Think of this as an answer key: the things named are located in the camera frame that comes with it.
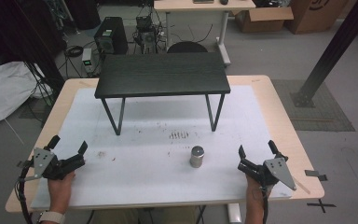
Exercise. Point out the small black wooden table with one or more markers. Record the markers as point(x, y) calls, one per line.
point(163, 74)

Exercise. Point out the small grey power supply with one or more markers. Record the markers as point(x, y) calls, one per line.
point(87, 60)

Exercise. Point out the white table foot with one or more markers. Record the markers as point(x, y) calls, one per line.
point(234, 214)

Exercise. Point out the black computer tower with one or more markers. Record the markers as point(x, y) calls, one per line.
point(112, 35)

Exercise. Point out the black metal post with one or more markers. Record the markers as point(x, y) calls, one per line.
point(329, 53)

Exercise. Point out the large printed cardboard box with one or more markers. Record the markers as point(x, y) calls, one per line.
point(313, 15)

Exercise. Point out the person's right hand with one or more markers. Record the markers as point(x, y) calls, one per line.
point(254, 193)

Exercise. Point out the dark keyboard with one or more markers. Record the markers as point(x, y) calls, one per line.
point(203, 1)

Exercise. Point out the person's left hand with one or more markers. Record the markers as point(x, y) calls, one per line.
point(59, 193)

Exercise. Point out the open cardboard box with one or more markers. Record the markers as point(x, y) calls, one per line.
point(261, 20)

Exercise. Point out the white wristwatch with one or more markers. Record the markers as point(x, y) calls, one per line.
point(51, 216)

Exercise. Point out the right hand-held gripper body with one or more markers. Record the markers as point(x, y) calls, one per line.
point(275, 171)

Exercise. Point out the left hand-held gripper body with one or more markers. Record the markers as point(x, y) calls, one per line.
point(51, 166)

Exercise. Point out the black computer mouse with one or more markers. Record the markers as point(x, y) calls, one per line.
point(224, 2)

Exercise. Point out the black round stool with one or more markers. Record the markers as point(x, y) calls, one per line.
point(187, 47)

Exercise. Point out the white table mat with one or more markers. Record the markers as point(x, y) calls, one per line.
point(155, 174)

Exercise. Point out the black curtain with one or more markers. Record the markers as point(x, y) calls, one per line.
point(18, 31)

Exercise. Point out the dark grey floor mat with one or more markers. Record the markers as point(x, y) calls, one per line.
point(326, 115)

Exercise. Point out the white cloth sheet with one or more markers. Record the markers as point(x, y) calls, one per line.
point(3, 90)

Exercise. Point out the black tape piece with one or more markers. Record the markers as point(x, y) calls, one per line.
point(315, 174)

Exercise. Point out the silver metal cylinder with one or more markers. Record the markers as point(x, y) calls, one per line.
point(196, 157)

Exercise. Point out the black tape cross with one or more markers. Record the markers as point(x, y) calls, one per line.
point(321, 205)

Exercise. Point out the light wooden desk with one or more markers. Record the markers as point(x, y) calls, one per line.
point(195, 7)

